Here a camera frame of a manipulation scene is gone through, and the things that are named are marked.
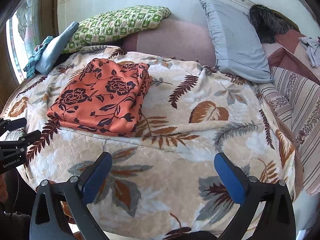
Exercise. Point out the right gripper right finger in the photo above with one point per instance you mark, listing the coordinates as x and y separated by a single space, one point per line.
277 220

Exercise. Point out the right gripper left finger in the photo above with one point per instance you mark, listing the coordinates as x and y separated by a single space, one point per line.
48 220

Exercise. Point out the orange floral garment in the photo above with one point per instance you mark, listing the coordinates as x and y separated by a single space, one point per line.
105 98

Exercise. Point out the teal patterned cloth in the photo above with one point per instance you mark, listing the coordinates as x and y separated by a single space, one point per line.
35 57

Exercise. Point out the small blue pillow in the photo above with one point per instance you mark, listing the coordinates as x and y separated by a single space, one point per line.
54 49

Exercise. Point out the stained glass window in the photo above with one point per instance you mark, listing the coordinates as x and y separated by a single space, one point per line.
23 35

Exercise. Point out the cream leaf-pattern fleece blanket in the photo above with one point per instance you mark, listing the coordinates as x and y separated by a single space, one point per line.
163 182

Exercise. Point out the striped floral bed cover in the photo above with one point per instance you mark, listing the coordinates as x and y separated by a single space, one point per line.
295 99

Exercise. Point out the green white patterned pillow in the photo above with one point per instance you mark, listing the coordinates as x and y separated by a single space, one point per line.
112 26

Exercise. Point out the maroon patterned quilt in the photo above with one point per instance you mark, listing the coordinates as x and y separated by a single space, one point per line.
288 53

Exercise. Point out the light blue ruffled pillow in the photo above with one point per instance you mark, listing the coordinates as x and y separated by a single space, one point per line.
238 50

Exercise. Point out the grey crumpled cloth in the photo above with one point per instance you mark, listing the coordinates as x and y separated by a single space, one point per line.
312 49

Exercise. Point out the dark furry cushion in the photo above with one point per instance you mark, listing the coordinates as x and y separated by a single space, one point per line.
268 23

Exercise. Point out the mauve bed sheet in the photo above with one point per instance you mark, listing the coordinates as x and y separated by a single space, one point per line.
174 38

